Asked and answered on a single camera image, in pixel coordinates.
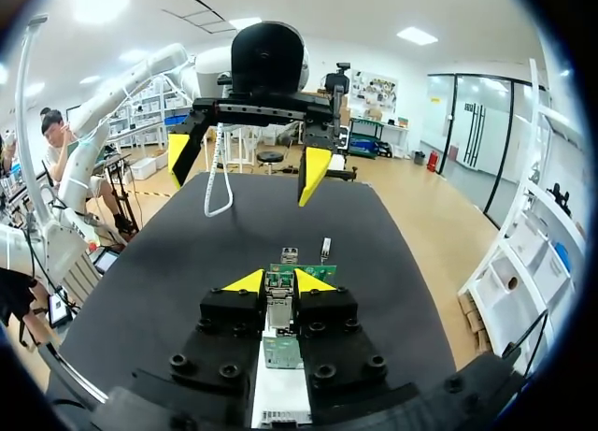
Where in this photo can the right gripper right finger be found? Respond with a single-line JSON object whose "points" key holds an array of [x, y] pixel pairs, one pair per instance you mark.
{"points": [[334, 319]]}

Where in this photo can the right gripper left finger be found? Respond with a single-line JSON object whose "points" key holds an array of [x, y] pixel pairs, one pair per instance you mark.
{"points": [[224, 319]]}

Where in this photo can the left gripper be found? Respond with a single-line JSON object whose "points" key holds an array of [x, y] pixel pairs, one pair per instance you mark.
{"points": [[266, 66]]}

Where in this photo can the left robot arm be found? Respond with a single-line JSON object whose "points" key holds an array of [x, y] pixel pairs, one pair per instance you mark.
{"points": [[140, 76]]}

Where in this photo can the circuit board with metal port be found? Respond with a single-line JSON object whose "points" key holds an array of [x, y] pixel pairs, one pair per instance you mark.
{"points": [[279, 305]]}

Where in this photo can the small silver optical module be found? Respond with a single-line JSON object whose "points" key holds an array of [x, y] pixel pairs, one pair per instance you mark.
{"points": [[289, 255], [326, 248]]}

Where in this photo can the white stand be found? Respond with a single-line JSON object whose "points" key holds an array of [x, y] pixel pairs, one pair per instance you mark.
{"points": [[280, 389]]}

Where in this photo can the person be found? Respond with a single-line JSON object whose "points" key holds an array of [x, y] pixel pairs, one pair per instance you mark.
{"points": [[58, 146]]}

